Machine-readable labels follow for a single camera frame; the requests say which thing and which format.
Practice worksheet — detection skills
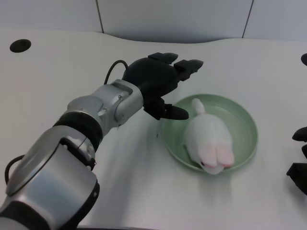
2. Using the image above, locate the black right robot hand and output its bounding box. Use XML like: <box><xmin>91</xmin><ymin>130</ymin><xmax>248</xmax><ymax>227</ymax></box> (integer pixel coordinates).
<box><xmin>285</xmin><ymin>126</ymin><xmax>307</xmax><ymax>196</ymax></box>

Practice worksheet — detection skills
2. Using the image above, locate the white plush rabbit doll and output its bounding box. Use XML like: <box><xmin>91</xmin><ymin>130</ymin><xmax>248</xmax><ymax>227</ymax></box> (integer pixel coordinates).
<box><xmin>183</xmin><ymin>98</ymin><xmax>235</xmax><ymax>175</ymax></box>

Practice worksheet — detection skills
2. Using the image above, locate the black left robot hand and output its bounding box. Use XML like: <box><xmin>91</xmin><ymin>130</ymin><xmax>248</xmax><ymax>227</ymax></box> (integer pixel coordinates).
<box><xmin>121</xmin><ymin>51</ymin><xmax>204</xmax><ymax>121</ymax></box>

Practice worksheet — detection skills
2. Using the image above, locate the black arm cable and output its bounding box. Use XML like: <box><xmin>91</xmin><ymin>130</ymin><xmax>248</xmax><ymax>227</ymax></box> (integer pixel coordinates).
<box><xmin>103</xmin><ymin>60</ymin><xmax>130</xmax><ymax>85</ymax></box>

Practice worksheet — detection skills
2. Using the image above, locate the green round plate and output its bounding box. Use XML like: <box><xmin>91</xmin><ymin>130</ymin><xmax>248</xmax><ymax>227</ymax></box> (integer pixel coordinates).
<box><xmin>162</xmin><ymin>93</ymin><xmax>259</xmax><ymax>175</ymax></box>

